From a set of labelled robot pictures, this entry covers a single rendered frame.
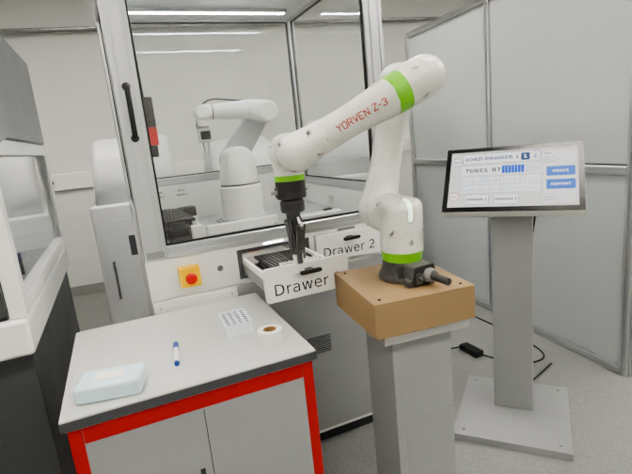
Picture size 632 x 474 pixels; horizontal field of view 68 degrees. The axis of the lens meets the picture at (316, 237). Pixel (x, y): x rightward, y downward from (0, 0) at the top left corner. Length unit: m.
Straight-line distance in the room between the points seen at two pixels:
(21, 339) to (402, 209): 1.12
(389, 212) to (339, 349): 0.85
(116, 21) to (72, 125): 3.35
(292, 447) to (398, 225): 0.69
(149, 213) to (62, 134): 3.40
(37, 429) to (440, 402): 1.23
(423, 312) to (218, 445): 0.65
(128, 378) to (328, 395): 1.09
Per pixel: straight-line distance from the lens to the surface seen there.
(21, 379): 1.66
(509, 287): 2.16
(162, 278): 1.75
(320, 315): 1.96
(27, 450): 1.77
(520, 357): 2.28
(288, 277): 1.49
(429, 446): 1.65
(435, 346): 1.50
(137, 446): 1.29
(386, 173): 1.52
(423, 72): 1.38
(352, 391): 2.17
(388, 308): 1.29
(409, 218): 1.37
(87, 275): 5.17
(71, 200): 5.06
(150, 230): 1.71
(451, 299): 1.39
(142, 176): 1.69
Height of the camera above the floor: 1.32
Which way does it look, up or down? 12 degrees down
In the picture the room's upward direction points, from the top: 6 degrees counter-clockwise
